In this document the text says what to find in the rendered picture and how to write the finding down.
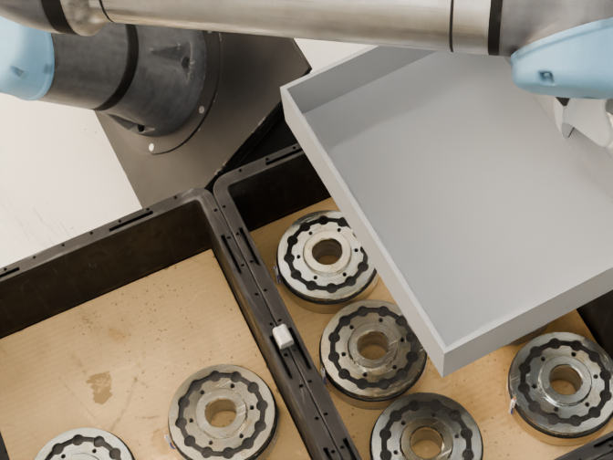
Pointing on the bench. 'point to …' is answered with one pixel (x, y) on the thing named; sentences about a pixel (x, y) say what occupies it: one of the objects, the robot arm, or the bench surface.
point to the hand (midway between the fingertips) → (570, 116)
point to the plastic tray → (459, 193)
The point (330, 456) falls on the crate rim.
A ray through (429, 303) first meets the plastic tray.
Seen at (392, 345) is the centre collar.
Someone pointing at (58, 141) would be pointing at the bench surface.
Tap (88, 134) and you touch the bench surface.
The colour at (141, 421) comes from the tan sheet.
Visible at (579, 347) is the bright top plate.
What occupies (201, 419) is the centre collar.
